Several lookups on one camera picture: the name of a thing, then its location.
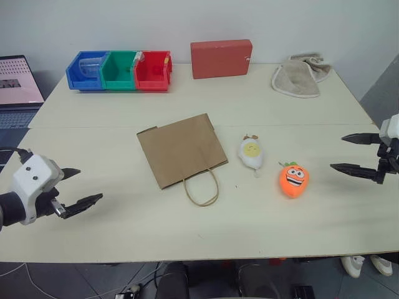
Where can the dark rounded shape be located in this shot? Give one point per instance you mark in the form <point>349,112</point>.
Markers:
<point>173,280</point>
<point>257,280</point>

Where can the clear plastic wrapper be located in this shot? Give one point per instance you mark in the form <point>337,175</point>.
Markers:
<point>139,56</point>

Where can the beige towel with white trim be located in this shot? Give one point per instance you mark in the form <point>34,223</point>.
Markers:
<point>296,78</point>

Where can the clear plastic cup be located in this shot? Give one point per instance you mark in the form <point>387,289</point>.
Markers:
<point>90,67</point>

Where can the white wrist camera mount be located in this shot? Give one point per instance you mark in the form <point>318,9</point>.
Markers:
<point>32,174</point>
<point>390,129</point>

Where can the black power adapter on floor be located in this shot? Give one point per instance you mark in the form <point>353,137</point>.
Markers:
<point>126,292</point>

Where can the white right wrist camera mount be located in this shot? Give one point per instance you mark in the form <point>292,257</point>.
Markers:
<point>390,129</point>

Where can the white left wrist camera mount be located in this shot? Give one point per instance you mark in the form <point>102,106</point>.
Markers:
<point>32,174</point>

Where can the orange carrot plush toy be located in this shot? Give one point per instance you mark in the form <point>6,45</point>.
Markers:
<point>294,180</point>

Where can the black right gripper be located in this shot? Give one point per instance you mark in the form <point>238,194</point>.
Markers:
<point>386,162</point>

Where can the black box on floor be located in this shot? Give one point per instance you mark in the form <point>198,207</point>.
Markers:
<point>303,292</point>

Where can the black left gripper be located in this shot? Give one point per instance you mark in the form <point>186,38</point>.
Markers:
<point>45,202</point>

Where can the white egg plush toy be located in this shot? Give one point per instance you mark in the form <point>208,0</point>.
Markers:
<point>252,152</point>

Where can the red rectangular box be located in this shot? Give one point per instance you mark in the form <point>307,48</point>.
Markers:
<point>218,60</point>

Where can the open laptop with pink screen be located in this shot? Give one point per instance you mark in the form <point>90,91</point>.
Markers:
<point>15,81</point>

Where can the white shoe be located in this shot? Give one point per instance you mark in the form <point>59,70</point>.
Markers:
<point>352,264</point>
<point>381,264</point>

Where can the blue plastic storage bin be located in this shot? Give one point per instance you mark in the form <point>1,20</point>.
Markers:
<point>72,79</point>

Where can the red plastic storage bin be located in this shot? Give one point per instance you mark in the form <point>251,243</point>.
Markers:
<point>151,74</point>

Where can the green plastic storage bin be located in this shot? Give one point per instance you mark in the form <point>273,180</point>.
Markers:
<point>117,73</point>

